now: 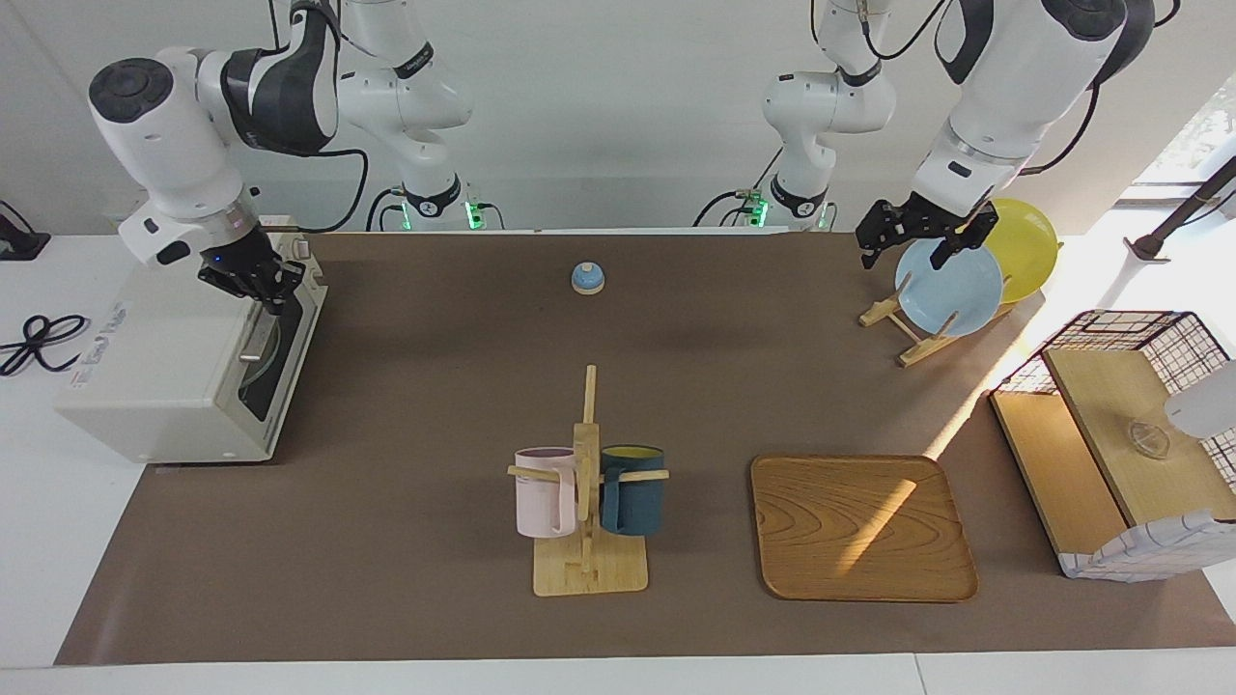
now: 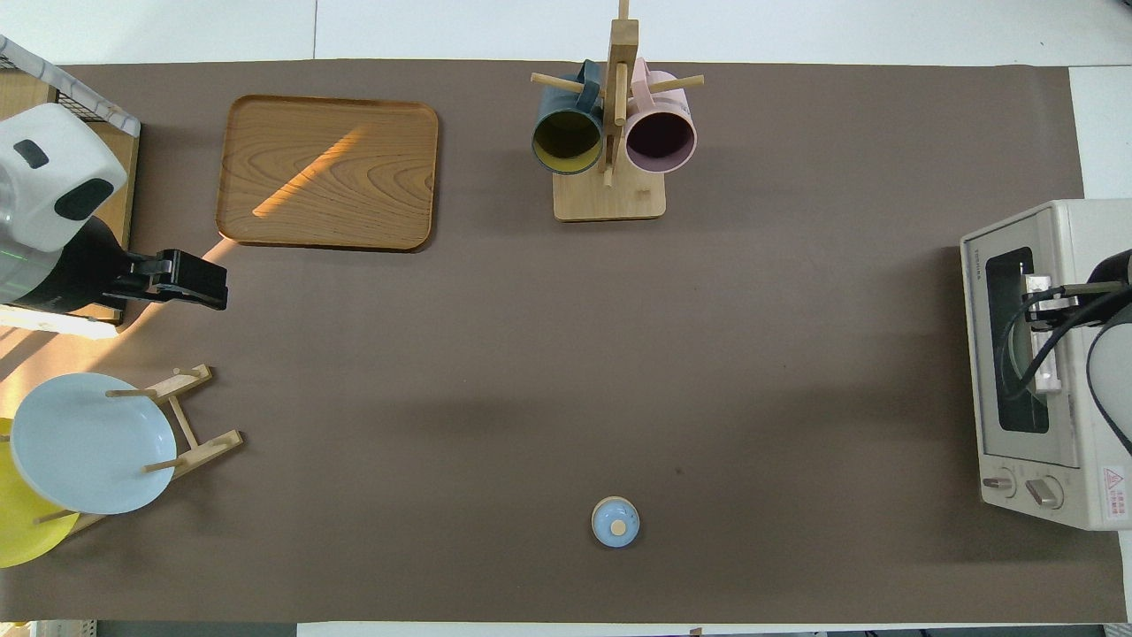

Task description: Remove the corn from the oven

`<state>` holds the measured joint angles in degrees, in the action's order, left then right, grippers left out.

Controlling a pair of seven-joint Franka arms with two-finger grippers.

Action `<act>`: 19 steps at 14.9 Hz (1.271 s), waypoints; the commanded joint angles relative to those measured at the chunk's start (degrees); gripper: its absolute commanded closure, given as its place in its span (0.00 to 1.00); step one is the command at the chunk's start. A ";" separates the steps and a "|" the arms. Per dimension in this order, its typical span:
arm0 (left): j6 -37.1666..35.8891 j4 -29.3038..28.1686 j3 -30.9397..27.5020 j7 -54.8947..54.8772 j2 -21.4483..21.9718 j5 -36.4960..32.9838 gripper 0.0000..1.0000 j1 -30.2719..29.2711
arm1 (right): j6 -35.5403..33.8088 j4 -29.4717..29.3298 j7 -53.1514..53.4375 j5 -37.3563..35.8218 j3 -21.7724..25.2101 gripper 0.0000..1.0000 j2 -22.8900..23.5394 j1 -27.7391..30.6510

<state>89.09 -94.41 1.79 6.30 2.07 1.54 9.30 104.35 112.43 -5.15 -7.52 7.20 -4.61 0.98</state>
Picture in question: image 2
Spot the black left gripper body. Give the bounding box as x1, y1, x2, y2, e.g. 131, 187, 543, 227
106, 250, 228, 311

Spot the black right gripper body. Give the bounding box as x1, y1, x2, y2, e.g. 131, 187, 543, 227
1026, 283, 1087, 333

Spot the white toaster oven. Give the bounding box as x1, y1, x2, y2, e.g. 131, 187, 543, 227
960, 198, 1132, 532

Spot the wooden dish rack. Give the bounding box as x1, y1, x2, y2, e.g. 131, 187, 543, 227
35, 364, 244, 536

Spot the wooden serving tray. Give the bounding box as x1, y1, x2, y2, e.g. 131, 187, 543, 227
216, 95, 440, 253

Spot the light blue plate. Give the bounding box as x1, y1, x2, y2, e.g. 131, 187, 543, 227
10, 372, 178, 516

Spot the yellow plate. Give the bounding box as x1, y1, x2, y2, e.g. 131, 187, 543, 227
0, 418, 80, 569

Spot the brown table mat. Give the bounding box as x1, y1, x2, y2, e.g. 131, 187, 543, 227
0, 60, 1128, 625

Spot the dark blue mug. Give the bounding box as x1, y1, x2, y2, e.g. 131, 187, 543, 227
532, 60, 604, 176

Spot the wooden mug tree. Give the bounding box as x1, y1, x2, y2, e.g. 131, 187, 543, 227
531, 0, 706, 222

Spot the pink mug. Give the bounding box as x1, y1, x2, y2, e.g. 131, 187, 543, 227
624, 58, 698, 174

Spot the small blue call bell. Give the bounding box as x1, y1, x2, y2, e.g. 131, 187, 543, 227
591, 496, 640, 549

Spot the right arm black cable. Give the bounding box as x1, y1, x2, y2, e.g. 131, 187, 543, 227
998, 281, 1132, 434

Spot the wire basket wooden shelf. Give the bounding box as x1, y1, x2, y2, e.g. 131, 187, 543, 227
0, 35, 142, 339

